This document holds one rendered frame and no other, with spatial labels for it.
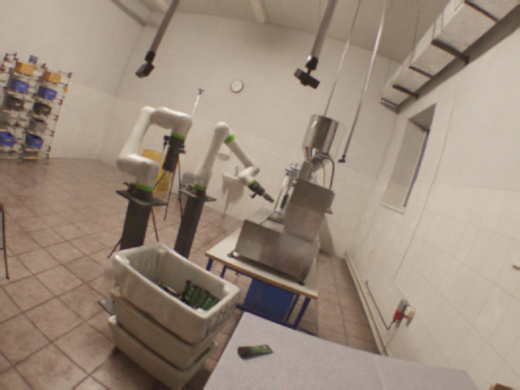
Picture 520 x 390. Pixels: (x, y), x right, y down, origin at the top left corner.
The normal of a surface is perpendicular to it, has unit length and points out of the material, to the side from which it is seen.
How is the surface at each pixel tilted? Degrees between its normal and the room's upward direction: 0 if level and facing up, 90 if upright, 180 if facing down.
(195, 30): 90
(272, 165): 90
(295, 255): 90
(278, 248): 90
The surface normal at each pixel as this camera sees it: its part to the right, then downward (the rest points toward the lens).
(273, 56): -0.18, 0.07
